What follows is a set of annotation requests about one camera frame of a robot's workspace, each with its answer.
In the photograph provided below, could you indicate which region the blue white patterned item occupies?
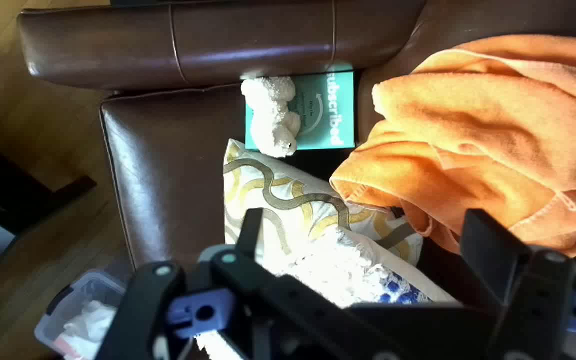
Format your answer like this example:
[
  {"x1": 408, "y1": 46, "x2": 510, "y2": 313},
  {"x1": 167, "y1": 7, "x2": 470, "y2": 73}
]
[{"x1": 379, "y1": 278, "x2": 432, "y2": 306}]

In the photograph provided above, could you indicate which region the clear plastic storage box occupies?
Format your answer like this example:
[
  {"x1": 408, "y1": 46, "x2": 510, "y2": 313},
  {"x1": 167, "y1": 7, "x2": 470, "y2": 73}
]
[{"x1": 32, "y1": 267, "x2": 130, "y2": 360}]

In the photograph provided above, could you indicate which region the white fuzzy cloth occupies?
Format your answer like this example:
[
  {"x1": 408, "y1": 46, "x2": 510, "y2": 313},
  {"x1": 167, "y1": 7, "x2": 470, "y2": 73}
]
[{"x1": 278, "y1": 225, "x2": 400, "y2": 310}]

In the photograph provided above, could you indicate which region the dark wooden furniture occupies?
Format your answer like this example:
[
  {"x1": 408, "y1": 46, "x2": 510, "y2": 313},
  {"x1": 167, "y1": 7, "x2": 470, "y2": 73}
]
[{"x1": 0, "y1": 128, "x2": 98, "y2": 236}]

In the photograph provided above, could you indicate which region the teal book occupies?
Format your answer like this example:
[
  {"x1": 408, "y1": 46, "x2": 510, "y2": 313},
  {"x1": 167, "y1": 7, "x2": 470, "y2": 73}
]
[{"x1": 244, "y1": 68, "x2": 359, "y2": 153}]

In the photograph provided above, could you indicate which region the white patterned cloth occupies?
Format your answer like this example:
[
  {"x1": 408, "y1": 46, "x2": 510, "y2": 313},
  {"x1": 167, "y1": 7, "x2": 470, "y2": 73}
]
[{"x1": 222, "y1": 137, "x2": 460, "y2": 310}]

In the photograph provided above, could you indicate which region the orange blanket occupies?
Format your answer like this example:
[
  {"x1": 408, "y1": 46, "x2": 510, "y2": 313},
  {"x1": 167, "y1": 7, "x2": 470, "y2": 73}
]
[{"x1": 328, "y1": 33, "x2": 576, "y2": 259}]

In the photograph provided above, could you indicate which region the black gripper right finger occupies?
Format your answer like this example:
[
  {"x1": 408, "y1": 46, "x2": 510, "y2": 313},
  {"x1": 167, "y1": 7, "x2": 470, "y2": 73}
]
[{"x1": 460, "y1": 207, "x2": 576, "y2": 360}]

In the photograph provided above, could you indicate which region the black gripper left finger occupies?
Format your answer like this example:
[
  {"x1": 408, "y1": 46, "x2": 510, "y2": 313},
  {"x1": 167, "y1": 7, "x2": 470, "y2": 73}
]
[{"x1": 97, "y1": 207, "x2": 291, "y2": 360}]

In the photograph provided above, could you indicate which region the white fluffy stuffed toy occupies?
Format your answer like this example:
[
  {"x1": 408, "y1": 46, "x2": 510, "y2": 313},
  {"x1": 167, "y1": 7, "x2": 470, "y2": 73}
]
[{"x1": 238, "y1": 73, "x2": 302, "y2": 160}]

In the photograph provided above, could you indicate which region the brown leather sofa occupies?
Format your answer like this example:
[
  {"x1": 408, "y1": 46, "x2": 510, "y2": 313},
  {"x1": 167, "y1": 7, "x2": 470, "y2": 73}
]
[{"x1": 15, "y1": 0, "x2": 576, "y2": 272}]

